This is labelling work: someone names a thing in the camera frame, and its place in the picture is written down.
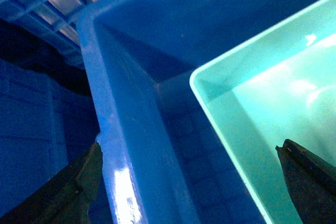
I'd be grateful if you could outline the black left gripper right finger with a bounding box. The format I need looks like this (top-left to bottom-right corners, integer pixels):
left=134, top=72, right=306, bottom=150
left=276, top=139, right=335, bottom=223

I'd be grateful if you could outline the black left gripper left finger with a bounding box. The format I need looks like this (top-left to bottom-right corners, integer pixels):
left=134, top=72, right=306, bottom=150
left=1, top=143, right=103, bottom=223

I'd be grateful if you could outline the light turquoise plastic bin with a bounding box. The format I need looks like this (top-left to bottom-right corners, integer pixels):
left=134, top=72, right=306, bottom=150
left=190, top=0, right=335, bottom=223

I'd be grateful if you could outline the stacked blue ribbed crate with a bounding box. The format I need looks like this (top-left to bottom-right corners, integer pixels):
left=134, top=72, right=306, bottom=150
left=1, top=0, right=99, bottom=214

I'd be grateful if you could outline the large blue plastic crate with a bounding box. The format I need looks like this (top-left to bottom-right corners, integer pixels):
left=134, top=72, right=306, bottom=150
left=76, top=0, right=319, bottom=223

